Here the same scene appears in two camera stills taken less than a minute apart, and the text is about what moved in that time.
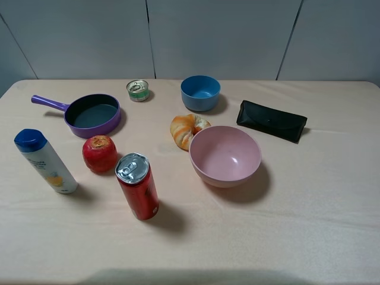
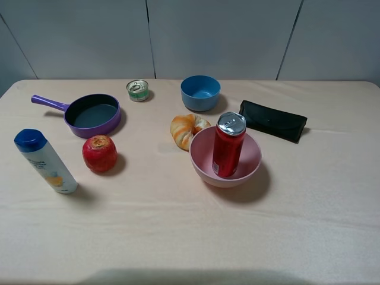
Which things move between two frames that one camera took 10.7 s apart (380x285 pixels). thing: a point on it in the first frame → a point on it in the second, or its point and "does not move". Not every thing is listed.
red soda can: x=133 y=170 → x=228 y=144
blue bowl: x=200 y=92 does not move
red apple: x=100 y=154 does not move
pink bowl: x=225 y=156 does not move
